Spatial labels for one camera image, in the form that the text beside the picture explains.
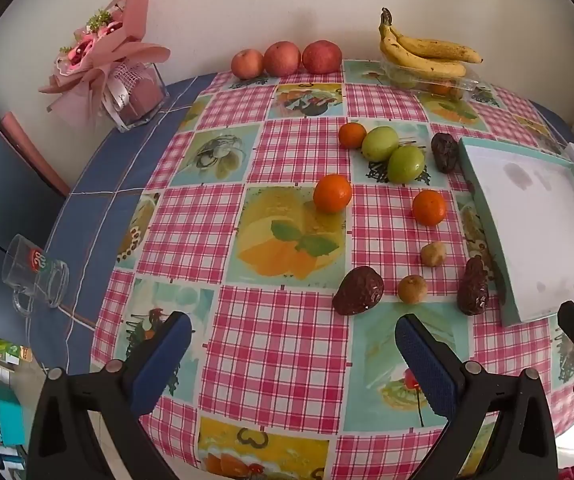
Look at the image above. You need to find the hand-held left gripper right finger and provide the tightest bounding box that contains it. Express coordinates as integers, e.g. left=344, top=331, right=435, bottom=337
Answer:
left=395, top=313, right=560, bottom=480

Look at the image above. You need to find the clear glass mug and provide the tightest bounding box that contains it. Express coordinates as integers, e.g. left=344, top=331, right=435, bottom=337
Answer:
left=1, top=234, right=70, bottom=317

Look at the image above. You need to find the pink checkered printed tablecloth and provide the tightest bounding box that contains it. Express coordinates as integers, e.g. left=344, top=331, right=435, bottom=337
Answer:
left=90, top=57, right=574, bottom=480

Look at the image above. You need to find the teal rimmed white tray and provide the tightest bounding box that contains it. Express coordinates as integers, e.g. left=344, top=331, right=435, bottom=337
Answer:
left=457, top=137, right=574, bottom=328

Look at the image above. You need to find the pink wrapped flower bouquet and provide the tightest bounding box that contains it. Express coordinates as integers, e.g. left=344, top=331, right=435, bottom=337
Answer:
left=38, top=0, right=172, bottom=128

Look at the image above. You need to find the spotted yellow banana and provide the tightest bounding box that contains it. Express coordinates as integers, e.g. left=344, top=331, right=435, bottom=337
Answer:
left=380, top=8, right=484, bottom=65

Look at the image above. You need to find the packed green jujube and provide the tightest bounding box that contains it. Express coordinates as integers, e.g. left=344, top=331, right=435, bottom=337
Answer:
left=389, top=67, right=418, bottom=88

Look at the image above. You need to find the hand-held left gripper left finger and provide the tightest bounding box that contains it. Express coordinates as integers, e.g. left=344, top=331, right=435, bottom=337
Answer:
left=28, top=311, right=193, bottom=480

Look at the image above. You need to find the square glass vase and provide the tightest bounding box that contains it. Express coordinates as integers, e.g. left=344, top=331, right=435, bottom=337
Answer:
left=101, top=62, right=169, bottom=133

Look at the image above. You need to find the dark blue cabinet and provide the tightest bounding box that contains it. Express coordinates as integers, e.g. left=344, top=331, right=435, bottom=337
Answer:
left=0, top=95, right=68, bottom=321

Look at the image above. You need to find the green apple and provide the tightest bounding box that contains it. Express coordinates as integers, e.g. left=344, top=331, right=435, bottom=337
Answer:
left=362, top=126, right=400, bottom=163
left=387, top=145, right=426, bottom=184

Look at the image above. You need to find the dark wrinkled avocado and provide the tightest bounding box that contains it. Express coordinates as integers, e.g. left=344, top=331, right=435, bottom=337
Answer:
left=456, top=255, right=490, bottom=316
left=332, top=266, right=385, bottom=316
left=431, top=133, right=460, bottom=174

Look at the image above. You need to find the large red apple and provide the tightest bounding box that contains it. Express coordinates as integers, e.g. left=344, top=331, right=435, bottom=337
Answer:
left=301, top=40, right=343, bottom=75

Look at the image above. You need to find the teal plastic stool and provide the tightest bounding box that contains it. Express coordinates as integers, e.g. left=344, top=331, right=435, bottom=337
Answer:
left=0, top=382, right=30, bottom=447

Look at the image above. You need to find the small red apple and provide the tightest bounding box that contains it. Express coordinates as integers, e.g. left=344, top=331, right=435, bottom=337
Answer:
left=230, top=49, right=265, bottom=80

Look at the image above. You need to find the clear plastic clamshell container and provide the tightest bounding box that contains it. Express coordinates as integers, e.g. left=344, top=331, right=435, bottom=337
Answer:
left=381, top=57, right=482, bottom=101

